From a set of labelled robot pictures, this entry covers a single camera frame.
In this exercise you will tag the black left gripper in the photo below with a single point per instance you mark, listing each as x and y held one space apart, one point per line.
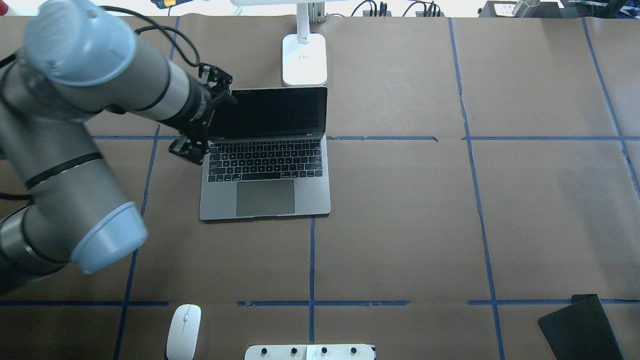
196 111

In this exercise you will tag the grey laptop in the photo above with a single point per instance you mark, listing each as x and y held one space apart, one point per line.
267 155

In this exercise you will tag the black mouse pad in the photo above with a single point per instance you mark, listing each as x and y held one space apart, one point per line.
581 331

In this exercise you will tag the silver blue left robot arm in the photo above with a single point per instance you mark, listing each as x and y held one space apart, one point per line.
78 60

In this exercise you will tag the white desk lamp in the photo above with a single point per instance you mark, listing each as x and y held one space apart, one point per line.
304 53

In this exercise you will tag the white computer mouse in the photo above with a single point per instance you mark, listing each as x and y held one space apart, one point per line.
182 337

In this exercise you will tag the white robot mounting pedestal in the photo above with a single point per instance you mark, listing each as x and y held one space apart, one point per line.
349 351

